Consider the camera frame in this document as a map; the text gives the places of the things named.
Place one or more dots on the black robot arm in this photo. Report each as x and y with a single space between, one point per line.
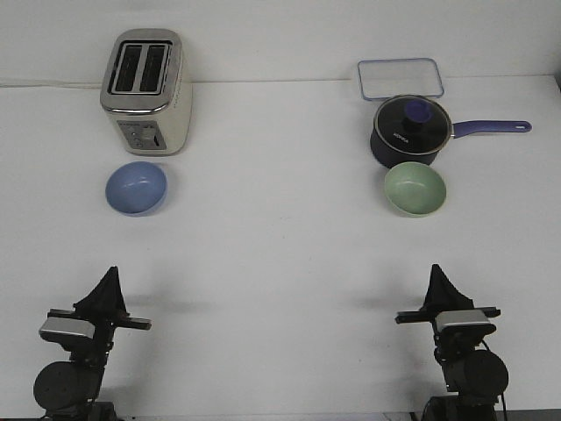
475 377
69 390

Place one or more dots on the blue bowl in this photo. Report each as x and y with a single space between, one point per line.
136 189

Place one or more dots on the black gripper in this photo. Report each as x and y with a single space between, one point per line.
105 298
441 292

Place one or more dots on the dark blue saucepan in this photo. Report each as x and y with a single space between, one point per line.
389 157

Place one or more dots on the green bowl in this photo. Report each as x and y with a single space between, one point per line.
415 189

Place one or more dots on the clear plastic container lid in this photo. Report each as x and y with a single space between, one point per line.
382 79

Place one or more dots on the glass pot lid blue knob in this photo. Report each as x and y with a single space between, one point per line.
413 125

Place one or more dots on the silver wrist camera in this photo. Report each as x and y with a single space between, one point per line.
67 327
472 321

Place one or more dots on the silver two-slot toaster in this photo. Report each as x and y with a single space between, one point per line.
147 93

